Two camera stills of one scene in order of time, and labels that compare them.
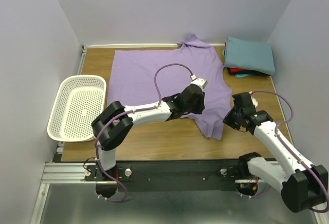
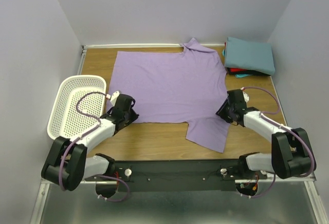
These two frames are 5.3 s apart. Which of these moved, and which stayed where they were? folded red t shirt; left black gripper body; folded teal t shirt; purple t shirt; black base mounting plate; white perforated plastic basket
Moved: purple t shirt; left black gripper body
Stayed: white perforated plastic basket; folded red t shirt; black base mounting plate; folded teal t shirt
